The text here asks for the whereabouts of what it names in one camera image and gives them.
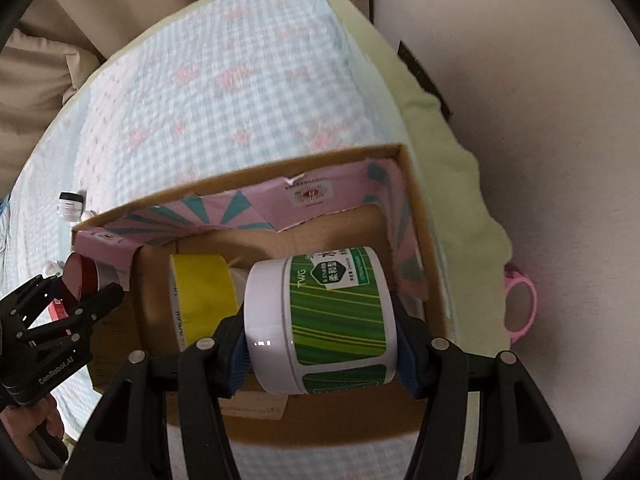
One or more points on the red lidded white jar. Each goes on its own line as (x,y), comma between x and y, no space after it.
(82,272)

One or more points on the person's left hand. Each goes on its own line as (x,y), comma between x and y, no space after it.
(47,420)

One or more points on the pale green bed sheet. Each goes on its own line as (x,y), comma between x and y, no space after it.
(445,160)

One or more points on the blue checkered blanket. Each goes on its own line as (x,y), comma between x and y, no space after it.
(210,90)

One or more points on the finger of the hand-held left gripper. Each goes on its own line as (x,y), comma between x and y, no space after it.
(97,305)
(42,287)

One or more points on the cardboard box with pink flaps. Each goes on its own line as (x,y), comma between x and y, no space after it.
(330,230)

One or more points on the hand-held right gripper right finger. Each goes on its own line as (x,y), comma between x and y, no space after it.
(407,360)

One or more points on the small white jar black lid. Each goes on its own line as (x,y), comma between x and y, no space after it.
(69,204)

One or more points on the yellow labelled round container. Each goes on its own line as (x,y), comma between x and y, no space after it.
(200,290)

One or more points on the dark fabric strip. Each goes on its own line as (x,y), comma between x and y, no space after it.
(425,80)

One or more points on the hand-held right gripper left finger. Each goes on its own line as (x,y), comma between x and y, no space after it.
(237,360)

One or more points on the white jar with green label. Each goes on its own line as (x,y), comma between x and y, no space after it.
(320,320)

